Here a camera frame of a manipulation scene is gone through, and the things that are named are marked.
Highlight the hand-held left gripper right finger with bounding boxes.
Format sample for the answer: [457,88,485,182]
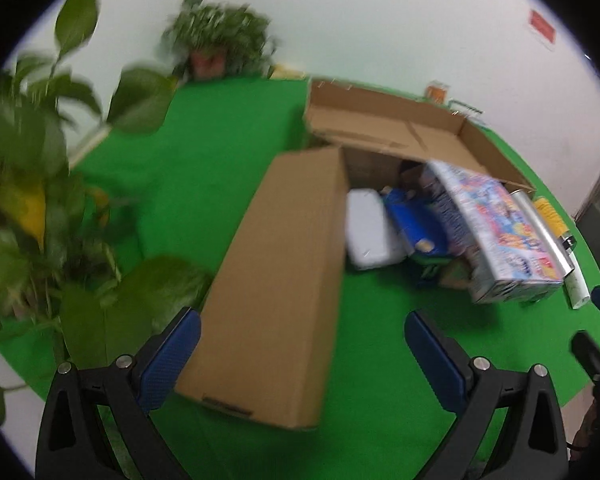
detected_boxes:
[404,309,570,480]

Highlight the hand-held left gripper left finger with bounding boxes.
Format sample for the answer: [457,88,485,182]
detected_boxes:
[35,306,202,480]

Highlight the white plastic bottle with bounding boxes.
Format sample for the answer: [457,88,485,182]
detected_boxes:
[564,255,592,310]

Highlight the cardboard box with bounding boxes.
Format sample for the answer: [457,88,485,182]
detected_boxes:
[175,79,537,431]

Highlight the white plastic device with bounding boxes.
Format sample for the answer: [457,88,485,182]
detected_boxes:
[346,187,411,271]

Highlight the yellow can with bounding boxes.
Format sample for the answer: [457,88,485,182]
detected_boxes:
[532,196,578,251]

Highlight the silver grey cylinder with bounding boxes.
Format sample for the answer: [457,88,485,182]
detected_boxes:
[510,189,576,281]

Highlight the blue box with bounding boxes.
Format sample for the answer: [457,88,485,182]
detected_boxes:
[382,187,468,266]

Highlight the colourful printed toy box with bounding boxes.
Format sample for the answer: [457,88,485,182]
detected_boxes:
[427,160,566,305]

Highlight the green felt mat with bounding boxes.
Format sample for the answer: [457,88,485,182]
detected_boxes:
[0,77,600,480]

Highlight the small pale object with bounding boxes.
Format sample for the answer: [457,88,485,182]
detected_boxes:
[450,101,486,122]

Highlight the large leafy green plant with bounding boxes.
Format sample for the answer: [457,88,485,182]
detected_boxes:
[0,0,213,426]

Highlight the small yellow object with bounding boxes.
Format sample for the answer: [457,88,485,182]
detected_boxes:
[270,62,306,79]

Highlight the potted green plant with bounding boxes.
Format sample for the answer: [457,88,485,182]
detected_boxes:
[161,0,278,81]

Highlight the red wall sign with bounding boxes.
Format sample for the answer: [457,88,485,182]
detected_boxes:
[527,9,561,46]

